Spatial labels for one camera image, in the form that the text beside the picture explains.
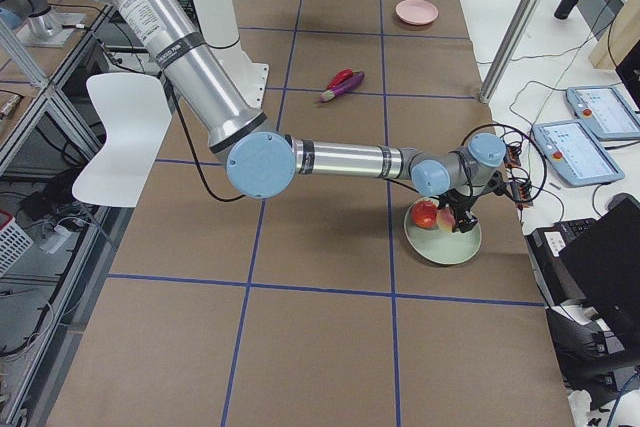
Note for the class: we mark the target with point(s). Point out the pink plate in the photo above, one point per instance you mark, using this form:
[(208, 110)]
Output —
[(416, 12)]

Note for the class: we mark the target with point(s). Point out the teach pendant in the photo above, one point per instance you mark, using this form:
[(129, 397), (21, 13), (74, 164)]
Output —
[(576, 154), (605, 112)]

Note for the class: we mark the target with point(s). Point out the red chili pepper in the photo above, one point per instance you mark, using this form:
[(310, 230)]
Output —
[(339, 78)]

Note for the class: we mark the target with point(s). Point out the purple eggplant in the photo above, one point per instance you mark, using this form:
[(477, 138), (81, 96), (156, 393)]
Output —
[(354, 82)]

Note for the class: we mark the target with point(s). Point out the far teach pendant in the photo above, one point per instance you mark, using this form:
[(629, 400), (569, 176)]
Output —
[(605, 112)]

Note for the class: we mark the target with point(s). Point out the green plate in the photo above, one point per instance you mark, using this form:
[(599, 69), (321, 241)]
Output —
[(441, 247)]

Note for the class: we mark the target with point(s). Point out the white chair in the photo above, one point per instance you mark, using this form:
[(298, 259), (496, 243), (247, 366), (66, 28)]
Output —
[(135, 115)]

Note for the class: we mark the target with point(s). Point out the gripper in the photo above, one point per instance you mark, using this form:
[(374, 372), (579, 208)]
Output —
[(460, 205)]

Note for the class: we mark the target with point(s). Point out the peach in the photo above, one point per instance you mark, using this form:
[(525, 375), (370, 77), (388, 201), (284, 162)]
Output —
[(445, 220)]

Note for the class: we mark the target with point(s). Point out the near teach pendant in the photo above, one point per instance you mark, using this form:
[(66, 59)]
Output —
[(576, 154)]

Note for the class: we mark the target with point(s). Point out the aluminium frame post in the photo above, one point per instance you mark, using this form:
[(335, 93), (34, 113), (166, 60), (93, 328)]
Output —
[(507, 48)]

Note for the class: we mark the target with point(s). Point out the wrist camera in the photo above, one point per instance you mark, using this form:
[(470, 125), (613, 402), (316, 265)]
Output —
[(495, 185)]

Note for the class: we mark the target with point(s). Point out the red pomegranate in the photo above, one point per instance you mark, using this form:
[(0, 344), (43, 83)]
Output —
[(424, 214)]

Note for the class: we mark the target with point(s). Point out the white basket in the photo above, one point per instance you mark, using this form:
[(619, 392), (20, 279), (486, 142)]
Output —
[(14, 242)]

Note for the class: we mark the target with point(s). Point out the black laptop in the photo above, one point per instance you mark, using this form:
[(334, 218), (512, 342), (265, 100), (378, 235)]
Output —
[(604, 263)]

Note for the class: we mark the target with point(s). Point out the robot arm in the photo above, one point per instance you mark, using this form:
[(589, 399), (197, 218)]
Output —
[(260, 162), (16, 12)]

